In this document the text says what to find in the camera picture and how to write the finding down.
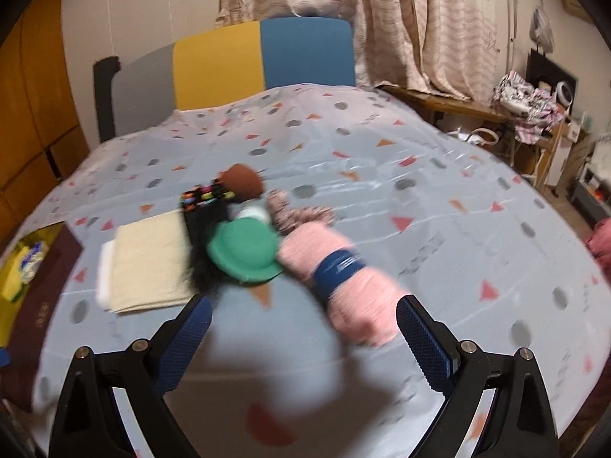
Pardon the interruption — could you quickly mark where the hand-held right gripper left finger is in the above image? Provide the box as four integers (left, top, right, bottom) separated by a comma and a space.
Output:
48, 294, 213, 458

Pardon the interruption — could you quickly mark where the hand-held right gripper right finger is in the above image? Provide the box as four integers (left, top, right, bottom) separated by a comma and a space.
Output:
396, 294, 559, 458

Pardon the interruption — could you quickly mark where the black beaded hair braid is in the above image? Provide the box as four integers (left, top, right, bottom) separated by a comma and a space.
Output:
179, 179, 239, 295

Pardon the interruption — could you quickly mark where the folded cream cloth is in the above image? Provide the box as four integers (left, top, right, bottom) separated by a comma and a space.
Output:
95, 212, 201, 314

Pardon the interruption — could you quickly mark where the small green hat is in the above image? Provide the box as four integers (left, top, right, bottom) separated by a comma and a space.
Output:
206, 218, 284, 287

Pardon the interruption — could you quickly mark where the pink yarn skein blue label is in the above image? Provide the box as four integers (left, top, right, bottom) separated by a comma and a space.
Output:
277, 224, 414, 349

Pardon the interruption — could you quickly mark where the patterned light blue bed sheet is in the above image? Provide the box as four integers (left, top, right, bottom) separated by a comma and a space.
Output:
0, 83, 611, 458

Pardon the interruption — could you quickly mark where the dark red box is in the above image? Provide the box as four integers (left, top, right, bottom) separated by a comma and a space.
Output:
0, 223, 84, 411

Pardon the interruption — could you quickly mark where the pink scrunchie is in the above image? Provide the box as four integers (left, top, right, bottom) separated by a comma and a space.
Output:
265, 190, 336, 237

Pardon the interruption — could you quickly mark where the brown makeup sponge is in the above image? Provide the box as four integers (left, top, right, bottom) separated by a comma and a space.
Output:
220, 164, 265, 201

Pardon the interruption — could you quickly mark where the yellow packet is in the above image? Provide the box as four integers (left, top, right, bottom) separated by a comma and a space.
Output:
0, 222, 65, 349

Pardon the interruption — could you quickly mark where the pink cushion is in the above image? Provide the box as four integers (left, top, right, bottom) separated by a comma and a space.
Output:
586, 217, 611, 273

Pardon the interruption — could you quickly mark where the grey storage box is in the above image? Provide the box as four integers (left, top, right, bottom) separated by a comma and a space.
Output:
570, 179, 611, 230

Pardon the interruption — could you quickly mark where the wooden desk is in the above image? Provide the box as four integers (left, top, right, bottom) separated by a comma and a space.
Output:
377, 83, 580, 187

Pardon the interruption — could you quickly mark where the pile of clothes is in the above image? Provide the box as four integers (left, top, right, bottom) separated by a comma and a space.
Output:
491, 71, 571, 144

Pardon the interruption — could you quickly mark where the multicolour bed headboard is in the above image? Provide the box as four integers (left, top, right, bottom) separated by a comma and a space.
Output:
93, 16, 356, 144

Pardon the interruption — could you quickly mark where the wooden wardrobe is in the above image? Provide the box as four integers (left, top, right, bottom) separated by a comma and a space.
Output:
0, 0, 89, 244

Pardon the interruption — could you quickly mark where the black monitor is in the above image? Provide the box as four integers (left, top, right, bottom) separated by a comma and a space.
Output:
526, 48, 578, 106

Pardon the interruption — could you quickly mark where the metal stand pole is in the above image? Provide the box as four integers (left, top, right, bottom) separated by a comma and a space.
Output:
507, 0, 522, 96

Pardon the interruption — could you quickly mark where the patterned beige curtain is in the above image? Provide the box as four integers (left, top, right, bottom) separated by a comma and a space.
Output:
215, 0, 502, 101

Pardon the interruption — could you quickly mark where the white bag handle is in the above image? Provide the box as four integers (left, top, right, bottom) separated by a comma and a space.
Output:
458, 126, 499, 146

